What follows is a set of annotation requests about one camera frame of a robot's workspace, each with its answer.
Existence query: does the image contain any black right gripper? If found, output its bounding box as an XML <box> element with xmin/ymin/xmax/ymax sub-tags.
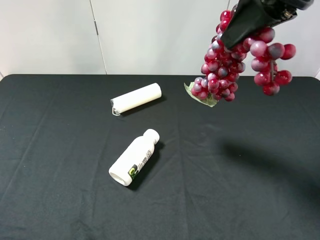
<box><xmin>221</xmin><ymin>0</ymin><xmax>314</xmax><ymax>49</ymax></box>

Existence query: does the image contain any red artificial grape bunch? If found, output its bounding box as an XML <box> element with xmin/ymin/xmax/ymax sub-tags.
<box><xmin>185</xmin><ymin>6</ymin><xmax>296</xmax><ymax>107</ymax></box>

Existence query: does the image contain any black tablecloth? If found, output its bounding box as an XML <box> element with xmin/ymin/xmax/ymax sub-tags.
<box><xmin>0</xmin><ymin>74</ymin><xmax>320</xmax><ymax>240</ymax></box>

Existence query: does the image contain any white cylindrical candle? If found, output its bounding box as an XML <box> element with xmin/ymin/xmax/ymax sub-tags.
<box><xmin>110</xmin><ymin>83</ymin><xmax>162</xmax><ymax>116</ymax></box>

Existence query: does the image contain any white plastic bottle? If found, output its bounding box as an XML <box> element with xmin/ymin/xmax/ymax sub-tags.
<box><xmin>108</xmin><ymin>129</ymin><xmax>160</xmax><ymax>187</ymax></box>

